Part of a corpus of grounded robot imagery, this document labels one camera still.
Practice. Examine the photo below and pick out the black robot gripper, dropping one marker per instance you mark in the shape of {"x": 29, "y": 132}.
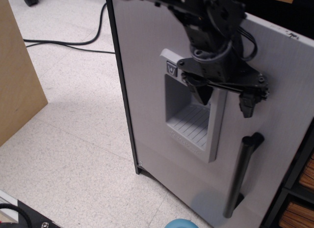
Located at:
{"x": 204, "y": 71}

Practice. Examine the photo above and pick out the grey toy fridge door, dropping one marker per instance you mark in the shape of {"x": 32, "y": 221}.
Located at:
{"x": 286, "y": 119}

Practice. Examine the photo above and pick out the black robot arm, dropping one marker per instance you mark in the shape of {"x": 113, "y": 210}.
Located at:
{"x": 212, "y": 25}

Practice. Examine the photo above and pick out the grey ice dispenser panel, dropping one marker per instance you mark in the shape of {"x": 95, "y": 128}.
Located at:
{"x": 195, "y": 126}

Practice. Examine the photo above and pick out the teal round object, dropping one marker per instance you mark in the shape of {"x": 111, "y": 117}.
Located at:
{"x": 181, "y": 223}

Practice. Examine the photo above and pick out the woven wicker baskets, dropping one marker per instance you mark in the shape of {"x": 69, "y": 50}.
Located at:
{"x": 299, "y": 214}

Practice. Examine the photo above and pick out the tan wooden board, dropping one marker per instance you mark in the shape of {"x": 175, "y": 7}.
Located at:
{"x": 21, "y": 94}

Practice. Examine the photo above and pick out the black door handle bar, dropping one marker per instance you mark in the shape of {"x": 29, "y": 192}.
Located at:
{"x": 248, "y": 146}

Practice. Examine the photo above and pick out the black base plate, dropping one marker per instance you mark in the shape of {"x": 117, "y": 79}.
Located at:
{"x": 37, "y": 219}

